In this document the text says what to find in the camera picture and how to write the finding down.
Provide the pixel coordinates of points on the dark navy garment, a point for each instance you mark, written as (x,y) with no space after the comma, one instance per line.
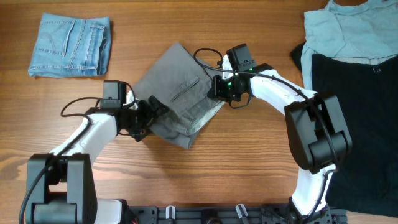
(367,179)

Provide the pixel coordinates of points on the grey shorts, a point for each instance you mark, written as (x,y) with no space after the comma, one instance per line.
(181,84)

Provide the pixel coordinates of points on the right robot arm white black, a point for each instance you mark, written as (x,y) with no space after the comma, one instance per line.
(318,136)

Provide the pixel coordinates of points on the light blue t-shirt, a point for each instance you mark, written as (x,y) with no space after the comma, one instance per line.
(366,34)

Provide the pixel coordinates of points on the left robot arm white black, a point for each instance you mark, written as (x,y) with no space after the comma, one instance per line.
(60,184)

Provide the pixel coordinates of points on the folded blue denim jeans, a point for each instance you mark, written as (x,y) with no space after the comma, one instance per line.
(68,47)

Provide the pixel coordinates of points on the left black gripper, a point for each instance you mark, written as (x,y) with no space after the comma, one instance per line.
(150,115)

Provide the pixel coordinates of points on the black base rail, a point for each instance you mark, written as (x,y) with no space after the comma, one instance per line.
(239,214)

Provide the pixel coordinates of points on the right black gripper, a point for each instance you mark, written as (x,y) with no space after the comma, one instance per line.
(217,92)

